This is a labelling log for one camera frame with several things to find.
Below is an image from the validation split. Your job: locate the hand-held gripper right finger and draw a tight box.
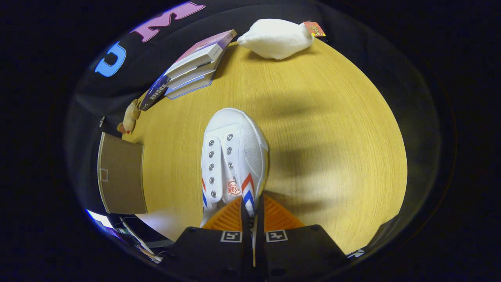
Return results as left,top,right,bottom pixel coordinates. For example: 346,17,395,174
254,194,350,282

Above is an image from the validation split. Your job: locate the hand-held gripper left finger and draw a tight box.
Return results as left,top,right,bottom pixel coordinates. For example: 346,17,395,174
162,196,254,282

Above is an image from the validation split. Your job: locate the white canvas shoe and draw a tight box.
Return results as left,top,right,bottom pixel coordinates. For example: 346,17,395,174
200,108,269,228

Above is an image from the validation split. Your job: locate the beige fabric storage box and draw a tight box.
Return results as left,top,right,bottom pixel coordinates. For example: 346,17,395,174
97,132,148,215

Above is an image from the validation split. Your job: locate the bright computer screen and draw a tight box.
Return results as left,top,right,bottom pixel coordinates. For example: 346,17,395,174
86,210,115,232

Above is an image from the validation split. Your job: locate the beige plush dog toy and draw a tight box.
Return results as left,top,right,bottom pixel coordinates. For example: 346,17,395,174
117,99,141,135

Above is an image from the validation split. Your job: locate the dark blue book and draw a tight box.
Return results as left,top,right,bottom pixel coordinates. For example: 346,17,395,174
139,74,171,112

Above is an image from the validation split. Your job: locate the white middle book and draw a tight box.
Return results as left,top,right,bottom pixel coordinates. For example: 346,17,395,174
166,59,222,90

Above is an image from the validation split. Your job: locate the pink cover book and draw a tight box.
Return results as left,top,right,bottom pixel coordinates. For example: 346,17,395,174
164,29,238,77

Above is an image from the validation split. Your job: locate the black backdrop cloth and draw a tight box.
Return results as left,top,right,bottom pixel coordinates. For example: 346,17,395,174
65,0,443,220

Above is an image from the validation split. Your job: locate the white plush toy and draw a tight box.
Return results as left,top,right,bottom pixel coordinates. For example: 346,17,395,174
237,18,326,60

